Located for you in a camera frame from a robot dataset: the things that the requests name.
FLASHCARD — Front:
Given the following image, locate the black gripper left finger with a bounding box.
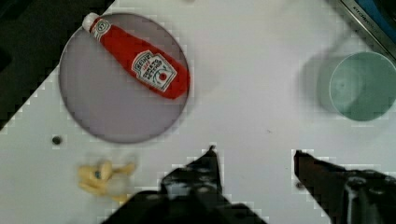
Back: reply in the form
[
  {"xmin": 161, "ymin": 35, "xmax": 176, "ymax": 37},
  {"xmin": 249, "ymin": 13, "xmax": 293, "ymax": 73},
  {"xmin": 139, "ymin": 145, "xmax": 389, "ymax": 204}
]
[{"xmin": 103, "ymin": 146, "xmax": 267, "ymax": 224}]

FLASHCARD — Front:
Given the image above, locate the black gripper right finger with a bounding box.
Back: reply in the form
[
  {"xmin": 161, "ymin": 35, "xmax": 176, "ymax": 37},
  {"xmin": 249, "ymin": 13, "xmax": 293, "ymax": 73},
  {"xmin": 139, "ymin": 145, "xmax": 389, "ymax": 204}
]
[{"xmin": 293, "ymin": 150, "xmax": 396, "ymax": 224}]

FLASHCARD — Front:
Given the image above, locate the yellow peeled banana toy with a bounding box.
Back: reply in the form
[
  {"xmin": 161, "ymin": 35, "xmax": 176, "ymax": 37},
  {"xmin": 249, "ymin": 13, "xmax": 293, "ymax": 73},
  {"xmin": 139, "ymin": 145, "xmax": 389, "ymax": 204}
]
[{"xmin": 78, "ymin": 161, "xmax": 135, "ymax": 203}]

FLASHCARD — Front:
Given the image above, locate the green plastic cup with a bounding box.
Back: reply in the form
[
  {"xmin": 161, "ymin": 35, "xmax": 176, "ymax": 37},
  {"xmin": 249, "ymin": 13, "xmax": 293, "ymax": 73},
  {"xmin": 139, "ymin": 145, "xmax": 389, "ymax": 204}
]
[{"xmin": 317, "ymin": 51, "xmax": 396, "ymax": 121}]

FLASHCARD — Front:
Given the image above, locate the red ketchup bottle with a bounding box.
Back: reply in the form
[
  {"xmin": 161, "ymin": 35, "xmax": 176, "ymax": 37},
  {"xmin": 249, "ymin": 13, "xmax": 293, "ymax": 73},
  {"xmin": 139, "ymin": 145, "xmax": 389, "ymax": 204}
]
[{"xmin": 82, "ymin": 13, "xmax": 191, "ymax": 99}]

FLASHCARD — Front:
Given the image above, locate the grey round plate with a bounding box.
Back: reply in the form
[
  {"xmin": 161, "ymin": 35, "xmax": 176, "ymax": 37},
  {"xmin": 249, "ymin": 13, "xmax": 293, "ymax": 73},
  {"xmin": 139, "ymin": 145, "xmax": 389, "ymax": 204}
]
[{"xmin": 59, "ymin": 13, "xmax": 189, "ymax": 144}]

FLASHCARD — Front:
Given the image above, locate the silver black toaster oven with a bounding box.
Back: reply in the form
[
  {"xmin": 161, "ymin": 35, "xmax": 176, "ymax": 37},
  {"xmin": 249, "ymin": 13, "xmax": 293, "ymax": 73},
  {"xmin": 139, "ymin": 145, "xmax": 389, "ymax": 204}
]
[{"xmin": 328, "ymin": 0, "xmax": 396, "ymax": 61}]

